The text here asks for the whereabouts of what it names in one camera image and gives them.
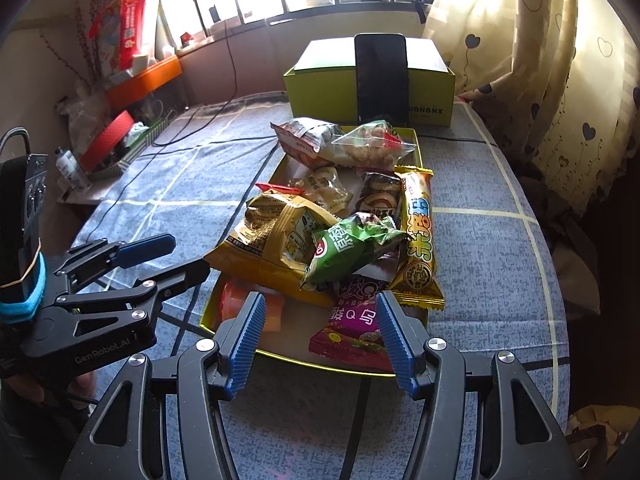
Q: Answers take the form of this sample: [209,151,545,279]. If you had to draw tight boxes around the dark brown snack packet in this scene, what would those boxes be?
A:
[352,172,403,221]

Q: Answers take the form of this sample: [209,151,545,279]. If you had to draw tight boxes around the shallow yellow-green box tray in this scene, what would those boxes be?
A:
[199,125,436,375]

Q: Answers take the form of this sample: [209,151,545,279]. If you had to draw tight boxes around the white plastic bag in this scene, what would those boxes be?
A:
[122,122,151,147]

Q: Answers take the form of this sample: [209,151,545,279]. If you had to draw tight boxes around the clear plastic bag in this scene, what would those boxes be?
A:
[55,80,113,151]

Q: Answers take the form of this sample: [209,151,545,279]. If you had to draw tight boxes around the orange jelly cup red lid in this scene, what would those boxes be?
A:
[220,280,287,335]

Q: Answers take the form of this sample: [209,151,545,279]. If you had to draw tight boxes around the purple snack packet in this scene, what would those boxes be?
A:
[308,275,401,373]

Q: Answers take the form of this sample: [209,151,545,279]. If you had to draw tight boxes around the tan bag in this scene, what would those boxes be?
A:
[567,405,633,466]

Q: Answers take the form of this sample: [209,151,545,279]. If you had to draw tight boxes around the person's left hand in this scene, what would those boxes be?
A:
[0,350,98,411]

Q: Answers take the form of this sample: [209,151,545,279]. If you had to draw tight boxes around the pale yellow snack packet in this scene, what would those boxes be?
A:
[289,166,353,213]

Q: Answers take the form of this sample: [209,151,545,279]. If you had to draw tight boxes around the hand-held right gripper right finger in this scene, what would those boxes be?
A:
[376,290,583,480]

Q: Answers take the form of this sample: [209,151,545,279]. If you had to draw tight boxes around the green striped box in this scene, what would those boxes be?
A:
[89,116,172,182]

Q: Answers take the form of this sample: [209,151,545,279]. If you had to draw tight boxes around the blue-grey checked tablecloth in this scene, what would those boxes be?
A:
[65,91,571,480]

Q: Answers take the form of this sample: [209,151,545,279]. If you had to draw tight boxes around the green snack packet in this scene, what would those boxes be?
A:
[300,212,407,291]

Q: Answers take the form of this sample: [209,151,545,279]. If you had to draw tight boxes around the black smartphone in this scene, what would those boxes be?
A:
[353,32,410,126]

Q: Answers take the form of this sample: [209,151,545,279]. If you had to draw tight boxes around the red printed package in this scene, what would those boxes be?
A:
[117,0,162,72]

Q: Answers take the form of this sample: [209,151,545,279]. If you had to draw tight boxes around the clear snack bag green print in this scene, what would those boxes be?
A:
[331,120,417,170]

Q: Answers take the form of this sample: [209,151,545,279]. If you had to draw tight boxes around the red white snack bag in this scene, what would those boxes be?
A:
[271,116,346,167]

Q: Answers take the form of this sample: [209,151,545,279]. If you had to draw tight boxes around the red perforated basket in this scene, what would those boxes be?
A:
[79,110,136,173]

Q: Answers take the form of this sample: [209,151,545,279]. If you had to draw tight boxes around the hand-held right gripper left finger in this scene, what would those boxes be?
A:
[75,290,267,480]

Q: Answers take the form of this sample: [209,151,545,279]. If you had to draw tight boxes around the clear plastic bottle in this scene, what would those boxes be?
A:
[54,147,92,194]

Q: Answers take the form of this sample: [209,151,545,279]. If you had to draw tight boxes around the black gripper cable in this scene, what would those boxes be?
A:
[0,129,28,161]

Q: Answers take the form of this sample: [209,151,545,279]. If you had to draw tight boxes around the heart print curtain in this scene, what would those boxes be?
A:
[425,0,640,221]

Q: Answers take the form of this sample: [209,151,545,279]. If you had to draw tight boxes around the orange shelf box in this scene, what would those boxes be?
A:
[105,55,182,111]

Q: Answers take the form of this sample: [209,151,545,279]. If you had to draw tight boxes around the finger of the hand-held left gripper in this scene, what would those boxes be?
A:
[50,232,177,292]
[55,257,212,322]

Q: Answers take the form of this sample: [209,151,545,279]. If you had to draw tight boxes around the long yellow snack bar packet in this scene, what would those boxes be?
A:
[387,165,446,311]

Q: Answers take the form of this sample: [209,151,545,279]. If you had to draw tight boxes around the orange-yellow snack bag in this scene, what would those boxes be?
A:
[204,192,346,308]

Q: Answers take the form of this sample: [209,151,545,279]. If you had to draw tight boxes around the deep yellow-green cardboard box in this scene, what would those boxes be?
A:
[282,35,457,128]

